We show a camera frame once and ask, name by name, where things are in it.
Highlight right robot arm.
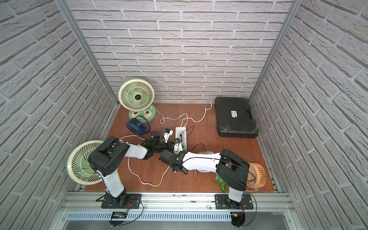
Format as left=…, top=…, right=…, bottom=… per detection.
left=159, top=149, right=250, bottom=203

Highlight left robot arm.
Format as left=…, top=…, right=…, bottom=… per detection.
left=88, top=132, right=174, bottom=199

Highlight navy blue small fan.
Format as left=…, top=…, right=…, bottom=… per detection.
left=126, top=115, right=151, bottom=137

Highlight white power strip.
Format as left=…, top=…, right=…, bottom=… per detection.
left=174, top=127, right=187, bottom=153

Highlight white small desk fan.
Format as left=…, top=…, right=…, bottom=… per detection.
left=197, top=151, right=214, bottom=173

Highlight green fan at back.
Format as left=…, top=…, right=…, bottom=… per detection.
left=118, top=77, right=157, bottom=124

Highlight green fan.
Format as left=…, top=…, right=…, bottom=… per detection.
left=118, top=77, right=157, bottom=124
left=66, top=140, right=103, bottom=186

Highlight green fan at left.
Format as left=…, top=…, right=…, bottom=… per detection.
left=66, top=140, right=103, bottom=186

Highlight orange small fan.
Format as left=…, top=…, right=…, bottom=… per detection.
left=247, top=163, right=267, bottom=191

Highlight black tool case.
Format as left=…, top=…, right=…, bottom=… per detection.
left=215, top=96, right=259, bottom=139

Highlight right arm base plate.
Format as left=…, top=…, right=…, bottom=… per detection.
left=214, top=194, right=254, bottom=210

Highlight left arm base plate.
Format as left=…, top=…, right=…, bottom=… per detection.
left=101, top=193, right=142, bottom=209

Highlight aluminium front rail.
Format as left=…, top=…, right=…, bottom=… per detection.
left=60, top=192, right=295, bottom=212

